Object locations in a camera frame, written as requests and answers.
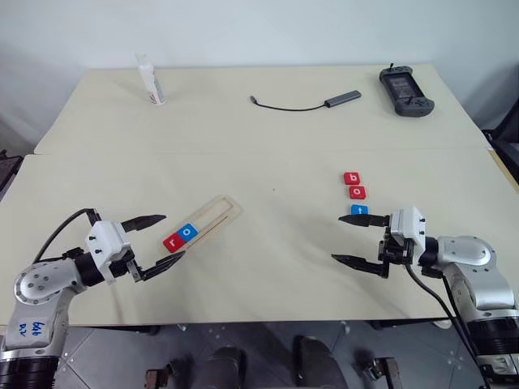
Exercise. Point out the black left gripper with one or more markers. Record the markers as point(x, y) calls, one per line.
point(121, 267)

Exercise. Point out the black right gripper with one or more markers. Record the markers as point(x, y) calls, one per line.
point(395, 253)

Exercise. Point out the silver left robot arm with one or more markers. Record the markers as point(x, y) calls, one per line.
point(38, 283)

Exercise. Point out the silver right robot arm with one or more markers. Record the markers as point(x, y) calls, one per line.
point(474, 263)

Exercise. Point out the red letter tile r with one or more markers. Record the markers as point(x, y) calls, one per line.
point(173, 243)

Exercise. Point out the blue letter tile t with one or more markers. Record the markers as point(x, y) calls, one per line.
point(359, 210)

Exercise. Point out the blue letter tile o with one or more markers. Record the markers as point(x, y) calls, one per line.
point(187, 232)

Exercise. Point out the red letter tile o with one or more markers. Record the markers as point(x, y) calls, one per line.
point(357, 192)

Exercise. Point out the red letter tile b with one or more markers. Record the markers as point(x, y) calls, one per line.
point(352, 178)

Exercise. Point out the wooden letter tray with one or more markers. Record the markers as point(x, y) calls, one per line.
point(215, 215)

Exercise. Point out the dark grey handheld controller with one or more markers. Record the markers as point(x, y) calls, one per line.
point(405, 91)

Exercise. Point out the dark box beside table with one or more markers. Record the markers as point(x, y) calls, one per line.
point(8, 170)

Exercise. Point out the white squeeze tube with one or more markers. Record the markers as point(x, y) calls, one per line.
point(152, 81)

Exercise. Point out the black equipment beside table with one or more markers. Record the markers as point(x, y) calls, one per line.
point(507, 138)

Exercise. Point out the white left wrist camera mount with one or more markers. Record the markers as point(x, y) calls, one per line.
point(106, 243)

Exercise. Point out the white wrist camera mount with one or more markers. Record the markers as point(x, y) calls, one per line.
point(106, 243)
point(407, 225)

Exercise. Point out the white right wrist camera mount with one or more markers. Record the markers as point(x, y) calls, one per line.
point(407, 225)

